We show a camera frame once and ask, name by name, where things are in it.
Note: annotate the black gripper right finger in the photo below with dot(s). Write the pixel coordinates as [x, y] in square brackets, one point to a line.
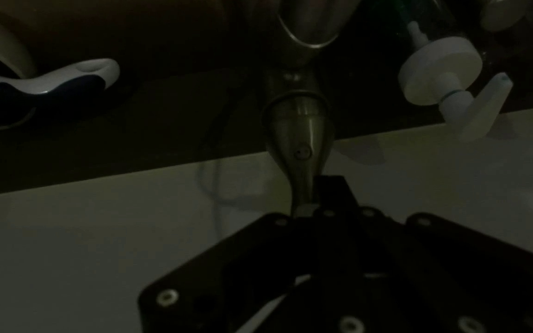
[426, 278]

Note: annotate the white and blue dish brush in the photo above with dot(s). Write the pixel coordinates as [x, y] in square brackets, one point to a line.
[50, 84]

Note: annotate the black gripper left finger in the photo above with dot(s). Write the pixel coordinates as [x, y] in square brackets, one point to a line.
[267, 271]

